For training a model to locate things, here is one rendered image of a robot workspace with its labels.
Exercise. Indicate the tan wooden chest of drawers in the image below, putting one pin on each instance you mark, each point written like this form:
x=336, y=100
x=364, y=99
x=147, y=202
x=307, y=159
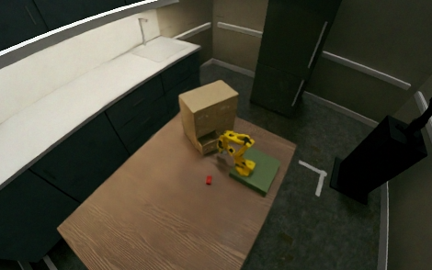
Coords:
x=200, y=98

